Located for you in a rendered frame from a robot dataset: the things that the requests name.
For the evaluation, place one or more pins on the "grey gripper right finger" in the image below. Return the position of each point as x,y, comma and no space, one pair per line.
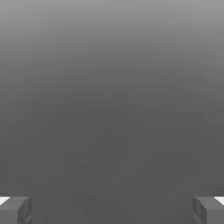
212,211

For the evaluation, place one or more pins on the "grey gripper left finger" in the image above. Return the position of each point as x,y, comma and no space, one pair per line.
12,210

